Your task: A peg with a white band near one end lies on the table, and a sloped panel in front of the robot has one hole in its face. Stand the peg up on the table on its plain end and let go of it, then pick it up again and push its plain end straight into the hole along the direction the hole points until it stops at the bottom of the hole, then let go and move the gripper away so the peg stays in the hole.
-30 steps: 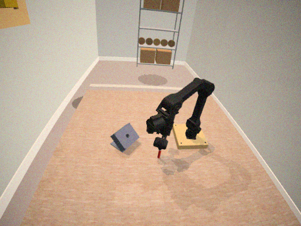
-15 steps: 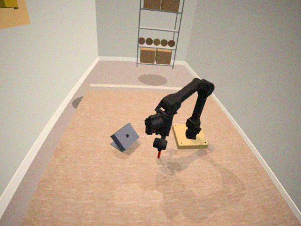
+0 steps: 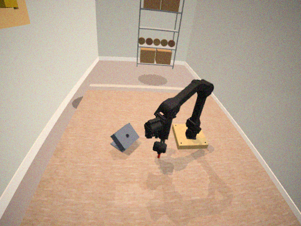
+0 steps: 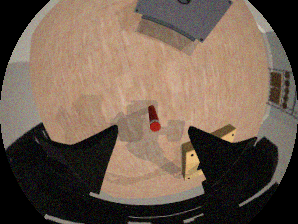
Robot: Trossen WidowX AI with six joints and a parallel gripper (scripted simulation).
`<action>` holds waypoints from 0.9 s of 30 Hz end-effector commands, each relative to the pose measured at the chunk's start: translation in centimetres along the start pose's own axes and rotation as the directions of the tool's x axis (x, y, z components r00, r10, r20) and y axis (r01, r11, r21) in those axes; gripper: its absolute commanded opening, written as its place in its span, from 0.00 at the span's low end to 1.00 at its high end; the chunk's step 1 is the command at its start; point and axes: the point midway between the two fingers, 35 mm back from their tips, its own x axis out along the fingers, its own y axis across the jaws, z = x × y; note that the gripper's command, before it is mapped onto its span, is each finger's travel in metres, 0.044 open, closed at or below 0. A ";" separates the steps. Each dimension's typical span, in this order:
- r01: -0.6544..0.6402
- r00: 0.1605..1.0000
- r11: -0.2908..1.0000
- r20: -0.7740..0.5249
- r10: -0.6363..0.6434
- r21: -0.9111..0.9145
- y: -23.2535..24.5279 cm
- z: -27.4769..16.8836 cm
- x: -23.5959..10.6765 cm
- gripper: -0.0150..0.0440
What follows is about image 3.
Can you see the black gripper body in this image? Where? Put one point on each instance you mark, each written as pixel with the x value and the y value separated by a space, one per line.
pixel 161 146

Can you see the grey sloped panel with hole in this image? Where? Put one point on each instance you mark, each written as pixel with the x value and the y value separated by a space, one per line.
pixel 123 138

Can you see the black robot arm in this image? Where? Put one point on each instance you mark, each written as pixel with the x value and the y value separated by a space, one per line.
pixel 171 106

